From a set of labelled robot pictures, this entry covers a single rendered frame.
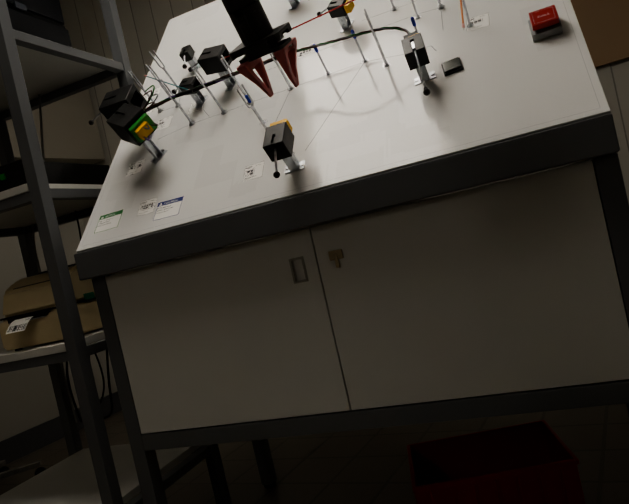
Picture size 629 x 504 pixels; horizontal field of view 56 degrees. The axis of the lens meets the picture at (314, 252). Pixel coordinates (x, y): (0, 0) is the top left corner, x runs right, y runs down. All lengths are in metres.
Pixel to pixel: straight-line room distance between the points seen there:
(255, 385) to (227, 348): 0.10
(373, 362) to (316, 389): 0.14
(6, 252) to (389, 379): 2.84
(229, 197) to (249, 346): 0.33
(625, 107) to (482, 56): 2.17
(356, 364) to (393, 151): 0.44
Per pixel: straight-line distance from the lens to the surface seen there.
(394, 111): 1.29
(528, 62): 1.29
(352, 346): 1.26
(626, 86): 3.47
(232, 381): 1.39
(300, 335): 1.29
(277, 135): 1.22
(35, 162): 1.60
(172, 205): 1.42
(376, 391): 1.27
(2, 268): 3.72
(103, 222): 1.55
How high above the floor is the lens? 0.76
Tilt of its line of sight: 1 degrees down
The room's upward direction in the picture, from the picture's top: 13 degrees counter-clockwise
